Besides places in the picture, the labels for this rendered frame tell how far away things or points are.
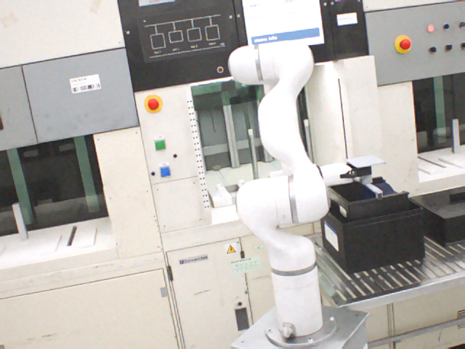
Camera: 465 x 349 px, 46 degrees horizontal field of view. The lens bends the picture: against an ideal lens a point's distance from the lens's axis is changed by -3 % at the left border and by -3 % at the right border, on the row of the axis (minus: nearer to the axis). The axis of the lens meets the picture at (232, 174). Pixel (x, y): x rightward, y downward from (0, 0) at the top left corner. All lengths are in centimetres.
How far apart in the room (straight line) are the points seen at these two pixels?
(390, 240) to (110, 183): 99
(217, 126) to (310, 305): 166
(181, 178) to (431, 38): 109
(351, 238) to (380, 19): 85
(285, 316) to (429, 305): 118
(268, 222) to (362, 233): 50
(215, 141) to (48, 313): 129
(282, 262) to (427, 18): 123
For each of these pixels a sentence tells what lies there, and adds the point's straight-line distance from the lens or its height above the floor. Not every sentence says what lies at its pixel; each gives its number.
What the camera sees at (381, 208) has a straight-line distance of 182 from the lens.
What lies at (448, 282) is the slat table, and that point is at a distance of 176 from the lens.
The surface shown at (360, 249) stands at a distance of 180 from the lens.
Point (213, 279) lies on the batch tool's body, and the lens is 219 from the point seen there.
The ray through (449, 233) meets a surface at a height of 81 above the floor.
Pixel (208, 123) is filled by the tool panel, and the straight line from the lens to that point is 294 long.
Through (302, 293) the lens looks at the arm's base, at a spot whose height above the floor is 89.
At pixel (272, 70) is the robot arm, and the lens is 150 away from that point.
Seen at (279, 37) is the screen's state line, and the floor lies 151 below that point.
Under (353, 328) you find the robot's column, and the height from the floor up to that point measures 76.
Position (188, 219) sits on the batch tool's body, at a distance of 210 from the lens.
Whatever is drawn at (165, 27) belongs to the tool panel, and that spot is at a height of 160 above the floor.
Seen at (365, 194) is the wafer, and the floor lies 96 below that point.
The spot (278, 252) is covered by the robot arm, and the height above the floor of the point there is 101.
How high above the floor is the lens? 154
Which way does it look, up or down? 14 degrees down
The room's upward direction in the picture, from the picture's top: 9 degrees counter-clockwise
